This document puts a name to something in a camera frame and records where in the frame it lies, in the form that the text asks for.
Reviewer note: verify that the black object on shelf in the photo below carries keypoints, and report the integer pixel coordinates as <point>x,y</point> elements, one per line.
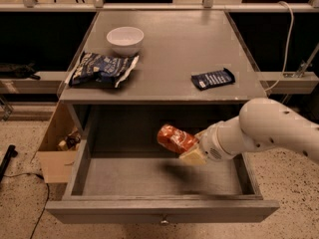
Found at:
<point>18,71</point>

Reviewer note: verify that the open grey top drawer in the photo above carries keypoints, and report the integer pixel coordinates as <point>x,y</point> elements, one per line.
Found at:
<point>143,186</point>

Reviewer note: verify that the blue chip bag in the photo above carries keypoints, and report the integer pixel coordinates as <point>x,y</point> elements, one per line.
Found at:
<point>103,69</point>

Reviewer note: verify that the black bar on floor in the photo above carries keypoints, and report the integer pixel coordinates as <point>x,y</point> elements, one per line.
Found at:
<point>11,152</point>

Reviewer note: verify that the crushed red coke can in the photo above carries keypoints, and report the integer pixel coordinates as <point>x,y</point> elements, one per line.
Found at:
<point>175,140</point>

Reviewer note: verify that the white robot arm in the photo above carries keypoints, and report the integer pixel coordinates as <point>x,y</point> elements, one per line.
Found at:
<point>261,124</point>

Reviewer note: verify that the grey wooden cabinet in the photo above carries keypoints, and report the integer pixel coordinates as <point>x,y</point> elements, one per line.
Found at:
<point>176,46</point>

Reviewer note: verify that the white ceramic bowl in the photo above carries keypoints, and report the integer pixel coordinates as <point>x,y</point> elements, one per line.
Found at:
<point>126,41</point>

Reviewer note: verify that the cardboard box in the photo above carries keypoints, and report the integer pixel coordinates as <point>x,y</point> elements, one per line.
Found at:
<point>58,149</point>

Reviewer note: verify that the dark blue snack bar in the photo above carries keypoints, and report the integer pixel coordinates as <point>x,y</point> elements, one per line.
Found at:
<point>213,79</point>

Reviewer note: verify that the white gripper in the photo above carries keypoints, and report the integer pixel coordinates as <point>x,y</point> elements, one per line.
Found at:
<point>209,143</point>

